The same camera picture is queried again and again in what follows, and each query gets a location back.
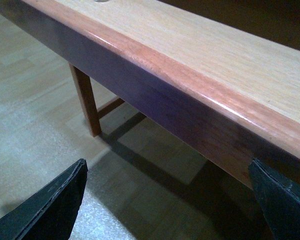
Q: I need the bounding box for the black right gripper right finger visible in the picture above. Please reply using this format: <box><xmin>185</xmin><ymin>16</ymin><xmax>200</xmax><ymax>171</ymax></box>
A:
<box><xmin>248</xmin><ymin>158</ymin><xmax>300</xmax><ymax>240</ymax></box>

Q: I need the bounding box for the wooden desk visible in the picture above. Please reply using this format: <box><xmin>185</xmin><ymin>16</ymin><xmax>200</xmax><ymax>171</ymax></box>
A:
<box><xmin>68</xmin><ymin>63</ymin><xmax>127</xmax><ymax>138</ymax></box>

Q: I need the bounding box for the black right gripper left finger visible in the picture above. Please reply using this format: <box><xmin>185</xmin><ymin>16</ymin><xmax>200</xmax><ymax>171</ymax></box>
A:
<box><xmin>0</xmin><ymin>158</ymin><xmax>88</xmax><ymax>240</ymax></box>

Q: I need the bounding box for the wooden pull-out keyboard tray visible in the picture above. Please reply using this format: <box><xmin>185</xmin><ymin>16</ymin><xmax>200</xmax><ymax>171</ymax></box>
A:
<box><xmin>0</xmin><ymin>0</ymin><xmax>300</xmax><ymax>187</ymax></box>

